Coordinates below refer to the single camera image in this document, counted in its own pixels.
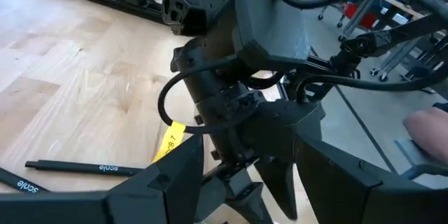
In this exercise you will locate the red storage bin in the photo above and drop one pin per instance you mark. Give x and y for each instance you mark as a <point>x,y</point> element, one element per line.
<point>364,19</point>

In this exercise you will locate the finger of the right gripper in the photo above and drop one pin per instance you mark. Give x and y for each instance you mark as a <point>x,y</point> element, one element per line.
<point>280,189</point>
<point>248,203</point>

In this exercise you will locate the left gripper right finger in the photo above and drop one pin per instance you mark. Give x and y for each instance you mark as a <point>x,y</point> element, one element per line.
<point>343,192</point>

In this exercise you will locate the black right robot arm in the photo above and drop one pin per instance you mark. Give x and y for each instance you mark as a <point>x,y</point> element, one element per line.
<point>210,73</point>

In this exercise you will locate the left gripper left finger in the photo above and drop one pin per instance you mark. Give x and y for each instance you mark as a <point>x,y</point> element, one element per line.
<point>168,189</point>

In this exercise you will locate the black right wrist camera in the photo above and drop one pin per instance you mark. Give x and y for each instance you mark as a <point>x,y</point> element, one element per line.
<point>273,24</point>

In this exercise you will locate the black pen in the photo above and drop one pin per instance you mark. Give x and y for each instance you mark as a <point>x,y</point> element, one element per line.
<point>21,183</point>
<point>70,167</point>

